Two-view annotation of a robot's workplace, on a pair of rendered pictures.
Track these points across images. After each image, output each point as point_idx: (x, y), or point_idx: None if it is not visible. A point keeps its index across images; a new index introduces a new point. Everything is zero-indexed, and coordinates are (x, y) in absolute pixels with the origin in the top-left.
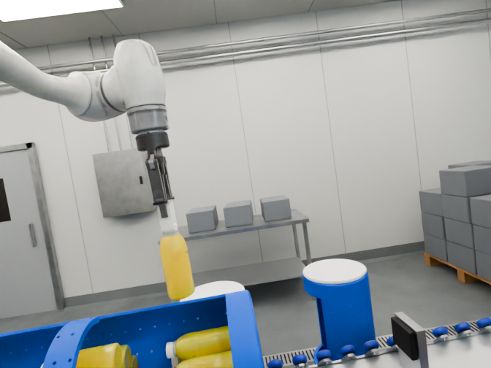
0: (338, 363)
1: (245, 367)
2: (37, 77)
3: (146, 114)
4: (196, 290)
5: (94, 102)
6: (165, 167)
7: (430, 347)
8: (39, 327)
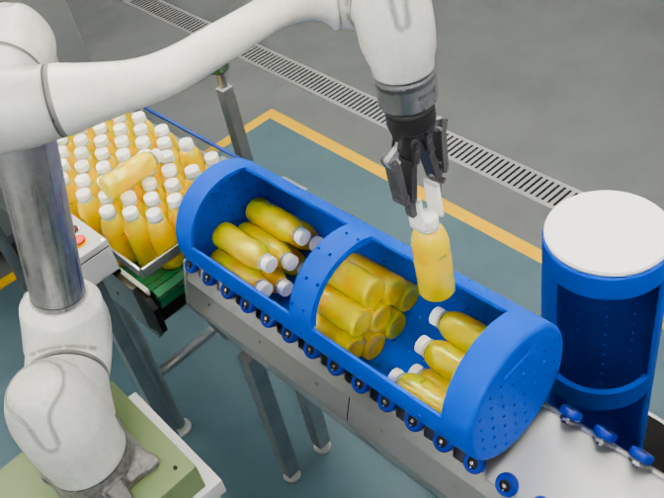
0: (659, 479)
1: (453, 416)
2: (257, 37)
3: (387, 97)
4: (595, 202)
5: (346, 25)
6: (428, 147)
7: None
8: (319, 207)
